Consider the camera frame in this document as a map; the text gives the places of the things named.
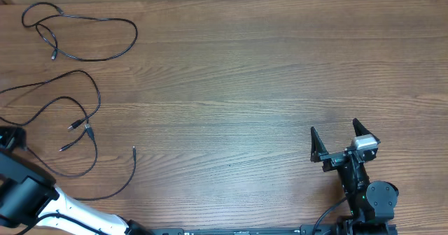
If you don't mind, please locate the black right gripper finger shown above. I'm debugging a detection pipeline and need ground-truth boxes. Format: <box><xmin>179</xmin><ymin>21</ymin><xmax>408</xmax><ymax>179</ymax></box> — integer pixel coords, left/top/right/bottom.
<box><xmin>352</xmin><ymin>118</ymin><xmax>381</xmax><ymax>144</ymax></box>
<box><xmin>310</xmin><ymin>127</ymin><xmax>328</xmax><ymax>162</ymax></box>

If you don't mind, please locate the black USB cable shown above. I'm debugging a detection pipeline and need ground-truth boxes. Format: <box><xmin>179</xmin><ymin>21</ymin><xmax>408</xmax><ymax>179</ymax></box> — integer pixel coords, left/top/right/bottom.
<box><xmin>21</xmin><ymin>1</ymin><xmax>139</xmax><ymax>63</ymax></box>
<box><xmin>24</xmin><ymin>122</ymin><xmax>138</xmax><ymax>202</ymax></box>
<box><xmin>0</xmin><ymin>69</ymin><xmax>102</xmax><ymax>152</ymax></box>

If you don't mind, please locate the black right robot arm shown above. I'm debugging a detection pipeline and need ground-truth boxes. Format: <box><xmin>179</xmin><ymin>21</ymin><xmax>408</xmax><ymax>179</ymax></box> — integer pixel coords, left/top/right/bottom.
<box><xmin>310</xmin><ymin>118</ymin><xmax>399</xmax><ymax>234</ymax></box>

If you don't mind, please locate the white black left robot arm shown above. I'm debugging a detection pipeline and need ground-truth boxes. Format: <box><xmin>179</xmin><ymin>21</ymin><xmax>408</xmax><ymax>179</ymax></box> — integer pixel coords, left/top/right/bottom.
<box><xmin>1</xmin><ymin>127</ymin><xmax>152</xmax><ymax>234</ymax></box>

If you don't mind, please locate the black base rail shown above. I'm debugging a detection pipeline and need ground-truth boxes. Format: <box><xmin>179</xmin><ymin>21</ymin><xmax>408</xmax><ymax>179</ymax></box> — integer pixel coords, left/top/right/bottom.
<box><xmin>149</xmin><ymin>225</ymin><xmax>347</xmax><ymax>235</ymax></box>

